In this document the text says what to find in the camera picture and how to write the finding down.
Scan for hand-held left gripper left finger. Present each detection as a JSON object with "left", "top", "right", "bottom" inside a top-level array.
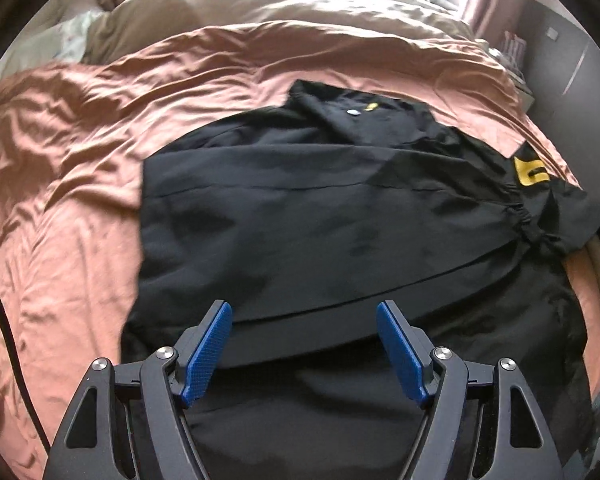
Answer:
[{"left": 42, "top": 300, "right": 236, "bottom": 480}]

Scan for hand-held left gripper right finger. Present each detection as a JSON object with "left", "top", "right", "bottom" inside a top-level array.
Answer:
[{"left": 376, "top": 300, "right": 566, "bottom": 480}]

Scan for black pants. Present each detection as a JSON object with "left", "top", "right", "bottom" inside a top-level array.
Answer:
[{"left": 120, "top": 79, "right": 600, "bottom": 480}]

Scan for terracotta bed blanket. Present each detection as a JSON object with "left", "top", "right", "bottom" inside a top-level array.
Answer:
[{"left": 0, "top": 20, "right": 581, "bottom": 471}]

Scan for white floral pillow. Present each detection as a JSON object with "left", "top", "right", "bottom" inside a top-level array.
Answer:
[{"left": 55, "top": 10, "right": 106, "bottom": 63}]

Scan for beige duvet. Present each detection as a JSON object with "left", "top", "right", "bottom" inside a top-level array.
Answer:
[{"left": 82, "top": 0, "right": 486, "bottom": 66}]

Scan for black braided cable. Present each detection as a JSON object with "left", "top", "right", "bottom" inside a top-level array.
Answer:
[{"left": 0, "top": 260, "right": 53, "bottom": 451}]

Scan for beige padded bed frame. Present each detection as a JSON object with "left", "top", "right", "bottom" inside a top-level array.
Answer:
[{"left": 585, "top": 237, "right": 600, "bottom": 311}]

